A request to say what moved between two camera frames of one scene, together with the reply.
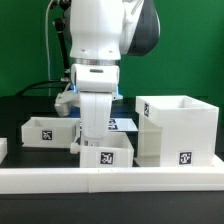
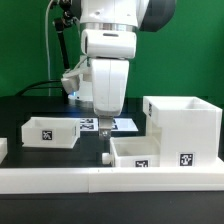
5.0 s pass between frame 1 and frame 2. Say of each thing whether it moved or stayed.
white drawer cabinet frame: stayed
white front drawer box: moved
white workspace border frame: stayed
